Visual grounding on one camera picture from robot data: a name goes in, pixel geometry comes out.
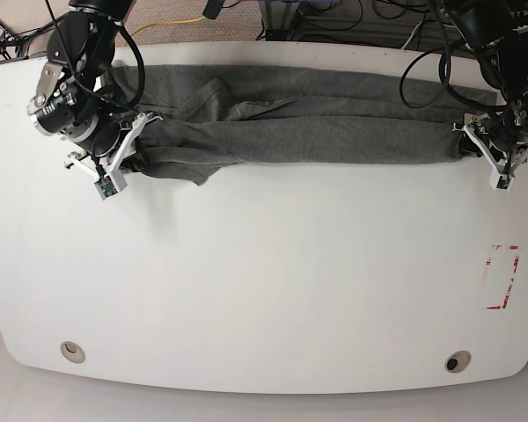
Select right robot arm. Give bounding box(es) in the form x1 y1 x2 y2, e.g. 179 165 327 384
27 1 161 199

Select yellow cable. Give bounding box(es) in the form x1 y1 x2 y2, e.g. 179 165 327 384
129 15 206 39

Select right table grommet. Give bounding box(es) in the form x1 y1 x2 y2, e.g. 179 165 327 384
444 351 472 374

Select table grommet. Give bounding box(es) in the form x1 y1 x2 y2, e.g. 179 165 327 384
60 341 85 364
444 351 472 374

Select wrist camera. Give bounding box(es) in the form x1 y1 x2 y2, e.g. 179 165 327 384
489 171 515 193
94 172 127 200

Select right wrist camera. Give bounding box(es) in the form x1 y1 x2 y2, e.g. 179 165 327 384
94 172 127 200

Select red tape rectangle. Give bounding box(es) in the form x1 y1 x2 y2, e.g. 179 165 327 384
481 244 522 310

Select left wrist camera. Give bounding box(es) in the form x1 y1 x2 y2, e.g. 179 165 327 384
489 171 515 193

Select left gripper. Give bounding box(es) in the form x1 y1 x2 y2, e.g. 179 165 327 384
454 87 528 177

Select grey T-shirt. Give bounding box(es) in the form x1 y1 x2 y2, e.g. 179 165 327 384
97 64 498 187

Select left table grommet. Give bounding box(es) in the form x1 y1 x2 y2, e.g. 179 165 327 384
60 341 85 364

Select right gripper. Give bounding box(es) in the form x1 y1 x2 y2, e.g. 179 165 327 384
26 63 162 183

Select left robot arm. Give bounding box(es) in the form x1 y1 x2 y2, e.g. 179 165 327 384
443 1 528 191

